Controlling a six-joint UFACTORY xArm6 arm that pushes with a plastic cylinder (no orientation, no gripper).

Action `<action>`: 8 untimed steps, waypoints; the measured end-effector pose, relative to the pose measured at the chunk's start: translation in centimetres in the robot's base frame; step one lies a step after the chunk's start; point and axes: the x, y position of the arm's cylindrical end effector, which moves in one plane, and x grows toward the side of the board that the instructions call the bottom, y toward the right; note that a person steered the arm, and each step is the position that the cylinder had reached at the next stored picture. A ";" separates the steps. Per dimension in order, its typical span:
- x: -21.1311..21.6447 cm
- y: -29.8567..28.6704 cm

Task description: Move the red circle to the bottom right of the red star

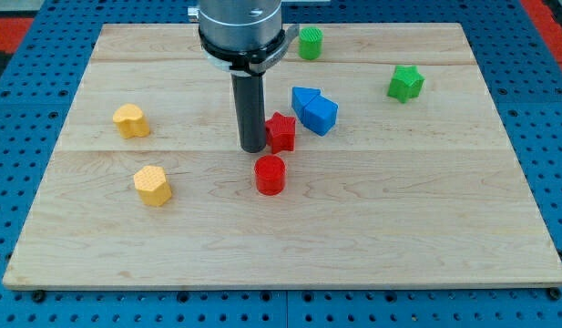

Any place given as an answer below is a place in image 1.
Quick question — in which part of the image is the green star block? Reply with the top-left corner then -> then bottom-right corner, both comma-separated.
387,66 -> 425,103

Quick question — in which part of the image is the green cylinder block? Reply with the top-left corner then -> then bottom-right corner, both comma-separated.
298,26 -> 323,60

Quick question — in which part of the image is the yellow heart block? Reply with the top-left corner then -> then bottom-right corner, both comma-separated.
112,103 -> 150,138

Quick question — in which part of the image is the red star block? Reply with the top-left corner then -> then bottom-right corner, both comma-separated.
265,112 -> 296,154

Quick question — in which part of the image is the red cylinder block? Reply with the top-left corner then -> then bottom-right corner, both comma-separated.
254,155 -> 286,196

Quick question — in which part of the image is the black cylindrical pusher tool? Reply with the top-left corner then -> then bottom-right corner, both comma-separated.
231,75 -> 266,153

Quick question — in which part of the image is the yellow hexagon block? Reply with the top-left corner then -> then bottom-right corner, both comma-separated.
133,166 -> 172,207

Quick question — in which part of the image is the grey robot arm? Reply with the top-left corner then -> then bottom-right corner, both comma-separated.
188,0 -> 300,77

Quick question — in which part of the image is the blue pentagon block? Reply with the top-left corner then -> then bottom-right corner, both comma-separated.
301,96 -> 339,136

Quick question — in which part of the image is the wooden board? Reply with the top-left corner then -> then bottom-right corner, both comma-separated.
3,23 -> 562,291

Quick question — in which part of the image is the blue triangle block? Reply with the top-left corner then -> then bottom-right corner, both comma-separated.
291,87 -> 321,120

